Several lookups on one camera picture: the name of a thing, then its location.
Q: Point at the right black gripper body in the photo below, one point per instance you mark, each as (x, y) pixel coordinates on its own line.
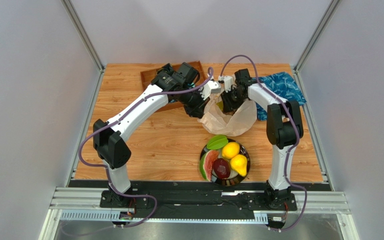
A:
(229, 103)

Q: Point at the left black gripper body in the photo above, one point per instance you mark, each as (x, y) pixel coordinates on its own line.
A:
(193, 102)

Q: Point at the translucent white plastic bag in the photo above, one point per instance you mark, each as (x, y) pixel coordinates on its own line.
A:
(229, 124)

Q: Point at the green fake starfruit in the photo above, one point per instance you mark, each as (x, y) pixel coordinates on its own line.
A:
(217, 142)

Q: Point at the yellow fake lemon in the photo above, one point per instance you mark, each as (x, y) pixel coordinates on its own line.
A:
(230, 150)

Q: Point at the fake watermelon slice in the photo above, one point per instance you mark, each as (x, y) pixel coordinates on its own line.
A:
(206, 164)

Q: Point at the yellow fake pear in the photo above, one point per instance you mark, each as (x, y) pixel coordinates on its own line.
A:
(239, 164)

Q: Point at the dark red fake apple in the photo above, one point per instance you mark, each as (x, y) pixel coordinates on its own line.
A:
(221, 168)

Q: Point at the yellow fake banana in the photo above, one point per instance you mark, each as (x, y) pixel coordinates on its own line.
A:
(220, 105)

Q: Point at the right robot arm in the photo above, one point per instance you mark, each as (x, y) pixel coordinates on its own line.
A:
(284, 129)

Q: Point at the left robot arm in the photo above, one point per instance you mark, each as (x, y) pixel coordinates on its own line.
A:
(110, 137)

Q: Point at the blue patterned cloth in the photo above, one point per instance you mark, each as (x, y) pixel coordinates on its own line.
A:
(284, 85)

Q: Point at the brown wooden organizer tray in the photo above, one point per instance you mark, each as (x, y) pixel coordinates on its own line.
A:
(147, 76)

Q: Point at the black rimmed beige plate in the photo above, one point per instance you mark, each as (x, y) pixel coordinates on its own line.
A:
(234, 178)

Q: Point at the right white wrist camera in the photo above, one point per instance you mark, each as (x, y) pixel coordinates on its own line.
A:
(228, 82)

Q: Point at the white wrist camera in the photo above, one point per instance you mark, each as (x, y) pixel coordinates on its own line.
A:
(211, 87)
(228, 82)

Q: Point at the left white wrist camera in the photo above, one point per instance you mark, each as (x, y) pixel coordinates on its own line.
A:
(211, 87)

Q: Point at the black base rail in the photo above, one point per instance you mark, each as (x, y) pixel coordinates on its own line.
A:
(203, 201)

